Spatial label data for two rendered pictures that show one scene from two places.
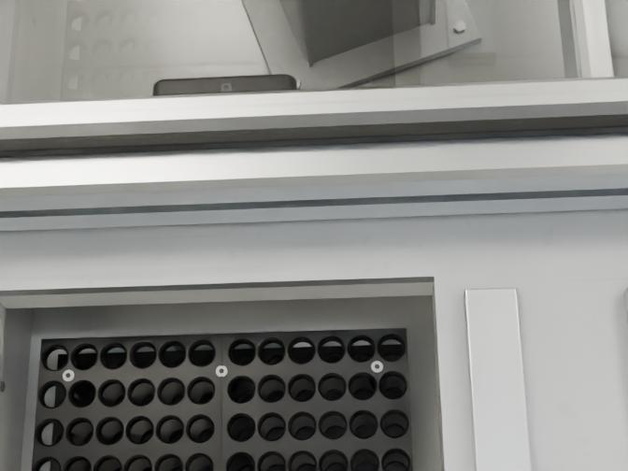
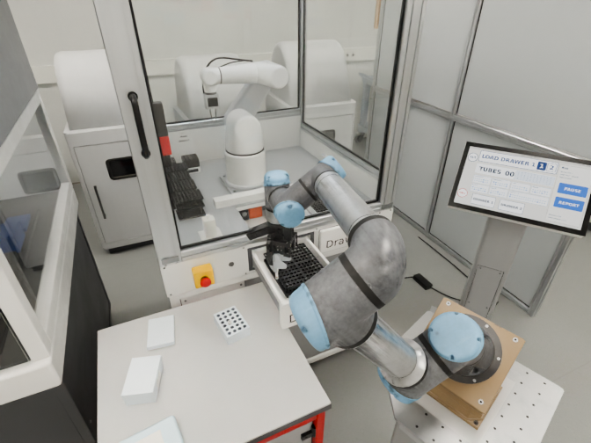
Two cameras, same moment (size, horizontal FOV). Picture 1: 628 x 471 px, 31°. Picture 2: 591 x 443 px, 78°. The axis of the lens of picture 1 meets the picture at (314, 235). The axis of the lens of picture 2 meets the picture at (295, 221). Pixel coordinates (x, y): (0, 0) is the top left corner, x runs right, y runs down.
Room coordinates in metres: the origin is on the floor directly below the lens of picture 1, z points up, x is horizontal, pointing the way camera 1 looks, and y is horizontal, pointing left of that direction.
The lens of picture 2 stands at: (1.23, -0.89, 1.77)
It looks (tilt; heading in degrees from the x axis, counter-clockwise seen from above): 32 degrees down; 147
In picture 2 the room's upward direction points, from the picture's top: straight up
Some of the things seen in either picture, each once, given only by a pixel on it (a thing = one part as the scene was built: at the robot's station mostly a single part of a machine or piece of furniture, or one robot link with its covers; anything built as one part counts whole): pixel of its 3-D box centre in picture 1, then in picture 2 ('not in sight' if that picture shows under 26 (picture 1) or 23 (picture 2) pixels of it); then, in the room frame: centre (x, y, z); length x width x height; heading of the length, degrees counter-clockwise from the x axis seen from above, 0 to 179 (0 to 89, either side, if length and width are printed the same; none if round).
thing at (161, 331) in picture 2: not in sight; (161, 331); (0.24, -0.80, 0.77); 0.13 x 0.09 x 0.02; 163
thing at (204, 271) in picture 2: not in sight; (203, 276); (0.16, -0.60, 0.88); 0.07 x 0.05 x 0.07; 81
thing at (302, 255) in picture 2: not in sight; (295, 270); (0.32, -0.29, 0.87); 0.22 x 0.18 x 0.06; 171
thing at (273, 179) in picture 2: not in sight; (277, 191); (0.40, -0.41, 1.28); 0.09 x 0.08 x 0.11; 163
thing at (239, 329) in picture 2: not in sight; (231, 324); (0.35, -0.58, 0.78); 0.12 x 0.08 x 0.04; 0
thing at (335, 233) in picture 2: not in sight; (348, 234); (0.25, 0.04, 0.87); 0.29 x 0.02 x 0.11; 81
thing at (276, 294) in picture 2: not in sight; (294, 269); (0.31, -0.29, 0.86); 0.40 x 0.26 x 0.06; 171
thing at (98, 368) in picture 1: (222, 353); not in sight; (0.15, 0.05, 0.90); 0.18 x 0.02 x 0.01; 81
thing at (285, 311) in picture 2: not in sight; (319, 303); (0.51, -0.32, 0.87); 0.29 x 0.02 x 0.11; 81
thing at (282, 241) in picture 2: not in sight; (280, 235); (0.40, -0.40, 1.12); 0.09 x 0.08 x 0.12; 37
